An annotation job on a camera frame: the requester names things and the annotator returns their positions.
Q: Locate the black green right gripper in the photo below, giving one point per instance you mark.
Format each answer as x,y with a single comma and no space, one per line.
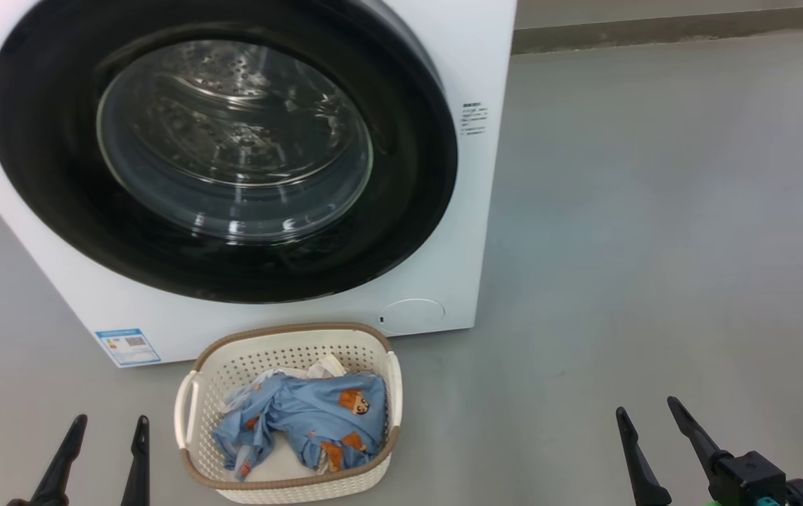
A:
749,481

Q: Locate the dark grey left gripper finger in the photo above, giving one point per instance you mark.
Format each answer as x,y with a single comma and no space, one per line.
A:
57,474
138,471

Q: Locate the blue bear-print garment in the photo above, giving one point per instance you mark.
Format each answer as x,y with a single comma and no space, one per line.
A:
317,418

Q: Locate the white cloth garment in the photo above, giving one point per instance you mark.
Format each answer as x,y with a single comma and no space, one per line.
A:
324,367

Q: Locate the black round glass washer door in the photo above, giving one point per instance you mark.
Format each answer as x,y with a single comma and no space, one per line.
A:
50,161

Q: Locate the cream perforated laundry basket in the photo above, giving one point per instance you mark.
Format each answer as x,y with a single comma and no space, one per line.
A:
282,351

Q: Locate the white front-load washing machine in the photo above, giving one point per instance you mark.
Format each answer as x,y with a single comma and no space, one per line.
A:
458,232

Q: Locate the blue energy label sticker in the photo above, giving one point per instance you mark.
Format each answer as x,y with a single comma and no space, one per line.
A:
127,346

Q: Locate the round white filter cover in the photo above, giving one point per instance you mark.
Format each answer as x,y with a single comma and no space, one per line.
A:
412,316

